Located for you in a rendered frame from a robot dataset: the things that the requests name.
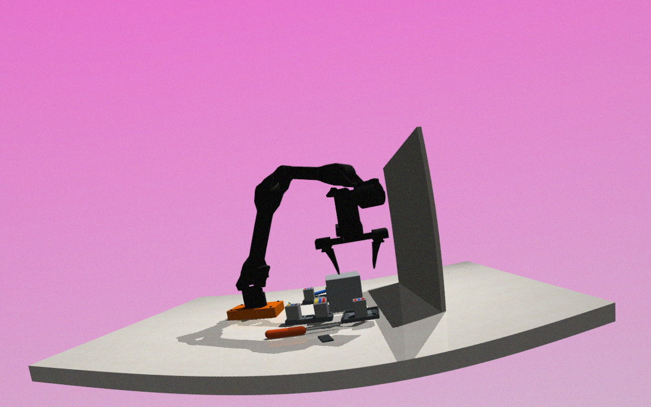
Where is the grey flat panel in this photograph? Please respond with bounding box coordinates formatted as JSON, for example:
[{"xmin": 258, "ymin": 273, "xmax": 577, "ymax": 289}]
[{"xmin": 383, "ymin": 127, "xmax": 446, "ymax": 312}]

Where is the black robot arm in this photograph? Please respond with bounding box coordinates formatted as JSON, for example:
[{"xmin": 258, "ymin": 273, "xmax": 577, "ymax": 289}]
[{"xmin": 236, "ymin": 163, "xmax": 385, "ymax": 309}]

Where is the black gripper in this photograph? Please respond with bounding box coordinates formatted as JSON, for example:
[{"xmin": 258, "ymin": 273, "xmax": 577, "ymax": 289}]
[{"xmin": 315, "ymin": 210, "xmax": 389, "ymax": 275}]

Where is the orange-handled screwdriver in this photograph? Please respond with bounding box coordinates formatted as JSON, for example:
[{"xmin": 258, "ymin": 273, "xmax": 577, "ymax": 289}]
[{"xmin": 265, "ymin": 324, "xmax": 339, "ymax": 339}]

